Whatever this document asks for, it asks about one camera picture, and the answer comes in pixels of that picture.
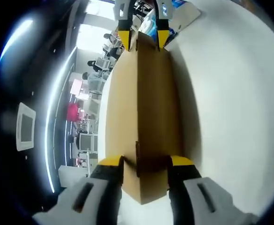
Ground pink wall screen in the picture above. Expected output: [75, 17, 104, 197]
[71, 78, 85, 96]

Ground light blue soft wipes pack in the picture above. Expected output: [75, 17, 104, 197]
[139, 14, 157, 37]

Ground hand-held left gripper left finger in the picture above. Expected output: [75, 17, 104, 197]
[32, 154, 125, 225]

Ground ceiling light strips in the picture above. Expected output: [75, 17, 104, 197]
[0, 20, 78, 193]

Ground brown cardboard shoe box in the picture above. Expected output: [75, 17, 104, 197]
[105, 30, 183, 206]

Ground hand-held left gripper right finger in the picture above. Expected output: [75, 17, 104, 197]
[167, 154, 260, 225]

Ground white ceiling air vent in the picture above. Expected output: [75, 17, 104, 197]
[16, 102, 37, 152]

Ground red hanging fabric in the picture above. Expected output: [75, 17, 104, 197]
[67, 103, 79, 122]

